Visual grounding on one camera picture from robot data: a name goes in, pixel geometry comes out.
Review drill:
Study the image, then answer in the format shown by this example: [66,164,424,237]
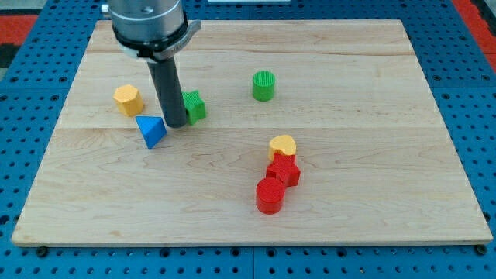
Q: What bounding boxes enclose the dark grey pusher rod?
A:
[147,57,188,128]

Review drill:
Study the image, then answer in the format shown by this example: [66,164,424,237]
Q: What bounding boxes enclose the yellow hexagon block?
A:
[112,84,144,117]

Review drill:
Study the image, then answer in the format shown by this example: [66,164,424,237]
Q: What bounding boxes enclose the wooden board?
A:
[12,19,493,247]

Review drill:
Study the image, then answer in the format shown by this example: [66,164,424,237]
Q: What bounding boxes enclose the green cylinder block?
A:
[252,71,276,102]

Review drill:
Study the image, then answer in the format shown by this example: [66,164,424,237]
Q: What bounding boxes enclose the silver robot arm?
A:
[101,0,202,63]

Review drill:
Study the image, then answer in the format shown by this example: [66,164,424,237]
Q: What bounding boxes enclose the red star block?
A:
[266,153,301,187]

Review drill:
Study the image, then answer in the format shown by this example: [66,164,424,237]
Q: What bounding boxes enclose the green star block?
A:
[182,90,207,126]

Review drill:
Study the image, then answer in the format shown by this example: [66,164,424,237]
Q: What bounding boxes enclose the yellow heart block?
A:
[267,135,297,161]

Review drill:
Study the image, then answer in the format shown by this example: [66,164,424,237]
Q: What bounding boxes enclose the blue triangle block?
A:
[136,115,167,149]

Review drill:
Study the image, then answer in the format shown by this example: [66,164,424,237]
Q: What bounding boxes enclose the red cylinder block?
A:
[256,177,286,215]

